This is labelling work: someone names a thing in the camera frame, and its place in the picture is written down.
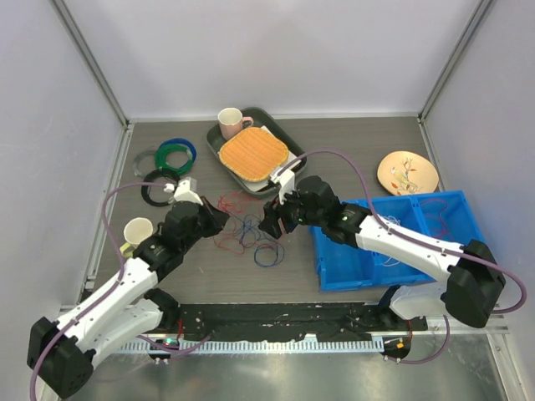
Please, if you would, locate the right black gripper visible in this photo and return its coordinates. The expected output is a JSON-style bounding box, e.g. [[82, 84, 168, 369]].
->
[[259, 182, 325, 240]]

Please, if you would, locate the blue thin cable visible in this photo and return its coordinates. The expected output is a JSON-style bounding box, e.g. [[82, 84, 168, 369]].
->
[[233, 212, 286, 267]]

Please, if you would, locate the white thin cable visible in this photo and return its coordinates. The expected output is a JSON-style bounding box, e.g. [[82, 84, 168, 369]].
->
[[378, 213, 402, 268]]

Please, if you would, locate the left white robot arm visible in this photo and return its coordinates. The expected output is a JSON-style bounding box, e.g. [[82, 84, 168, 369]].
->
[[27, 196, 229, 398]]

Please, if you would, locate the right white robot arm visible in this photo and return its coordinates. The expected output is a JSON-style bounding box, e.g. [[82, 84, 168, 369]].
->
[[259, 175, 506, 330]]

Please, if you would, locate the orange woven mat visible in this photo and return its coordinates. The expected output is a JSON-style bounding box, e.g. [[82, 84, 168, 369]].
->
[[219, 127, 289, 182]]

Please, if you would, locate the yellow-green paper cup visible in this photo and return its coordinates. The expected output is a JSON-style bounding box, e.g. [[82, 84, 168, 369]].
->
[[120, 217, 154, 258]]

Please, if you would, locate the pink ceramic mug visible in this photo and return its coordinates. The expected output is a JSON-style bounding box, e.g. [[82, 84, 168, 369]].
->
[[217, 108, 254, 140]]

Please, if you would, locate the dark grey tray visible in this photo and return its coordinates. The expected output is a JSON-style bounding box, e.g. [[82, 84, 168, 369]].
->
[[206, 107, 304, 198]]

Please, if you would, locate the beige painted plate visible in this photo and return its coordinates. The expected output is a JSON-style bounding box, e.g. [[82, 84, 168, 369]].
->
[[377, 150, 440, 195]]

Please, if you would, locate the blue plastic bin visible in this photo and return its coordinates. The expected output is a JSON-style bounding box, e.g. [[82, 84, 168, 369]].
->
[[310, 190, 486, 292]]

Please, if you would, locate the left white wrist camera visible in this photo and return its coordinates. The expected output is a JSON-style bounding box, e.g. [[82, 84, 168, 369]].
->
[[164, 177, 202, 205]]

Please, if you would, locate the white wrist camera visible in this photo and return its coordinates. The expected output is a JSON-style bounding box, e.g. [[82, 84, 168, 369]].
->
[[164, 177, 202, 205], [268, 167, 295, 205]]

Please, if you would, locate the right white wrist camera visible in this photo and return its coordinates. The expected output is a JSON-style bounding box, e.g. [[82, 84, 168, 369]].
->
[[268, 167, 295, 205]]

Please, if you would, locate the black coiled cable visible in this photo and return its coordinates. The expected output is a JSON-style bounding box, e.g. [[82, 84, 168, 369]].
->
[[140, 170, 185, 208]]

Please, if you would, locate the blue coiled cable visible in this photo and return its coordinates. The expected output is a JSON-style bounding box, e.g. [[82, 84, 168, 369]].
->
[[158, 135, 197, 168]]

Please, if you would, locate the grey coiled cable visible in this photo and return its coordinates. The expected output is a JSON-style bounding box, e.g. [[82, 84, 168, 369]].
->
[[133, 150, 159, 176]]

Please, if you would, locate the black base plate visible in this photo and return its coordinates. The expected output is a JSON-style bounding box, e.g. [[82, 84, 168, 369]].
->
[[150, 302, 428, 343]]

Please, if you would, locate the grey slotted cable duct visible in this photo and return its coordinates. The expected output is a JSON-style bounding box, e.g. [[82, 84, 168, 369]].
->
[[115, 337, 384, 355]]

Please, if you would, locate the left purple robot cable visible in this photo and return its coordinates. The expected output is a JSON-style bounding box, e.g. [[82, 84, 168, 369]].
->
[[28, 183, 176, 401]]

